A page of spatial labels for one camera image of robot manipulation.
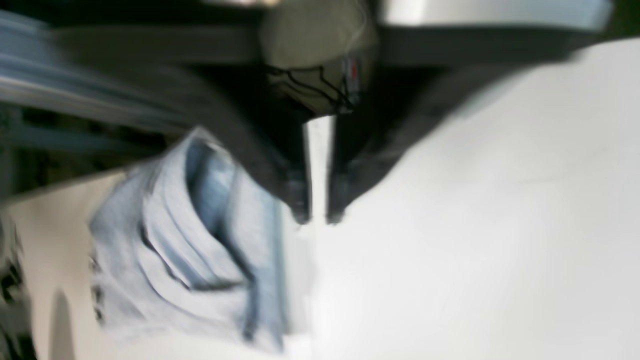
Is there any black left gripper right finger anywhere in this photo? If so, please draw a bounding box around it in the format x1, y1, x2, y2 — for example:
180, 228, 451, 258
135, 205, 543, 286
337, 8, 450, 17
326, 25, 595, 224

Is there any grey T-shirt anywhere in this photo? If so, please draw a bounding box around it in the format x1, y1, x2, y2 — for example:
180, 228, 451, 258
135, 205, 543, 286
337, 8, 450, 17
88, 127, 311, 353

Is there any black cable bundle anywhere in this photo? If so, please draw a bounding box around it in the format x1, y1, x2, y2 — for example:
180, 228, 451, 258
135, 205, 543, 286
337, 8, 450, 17
265, 55, 363, 113

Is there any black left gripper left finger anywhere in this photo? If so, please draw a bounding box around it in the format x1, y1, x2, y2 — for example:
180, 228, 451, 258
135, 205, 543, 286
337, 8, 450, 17
52, 25, 311, 224

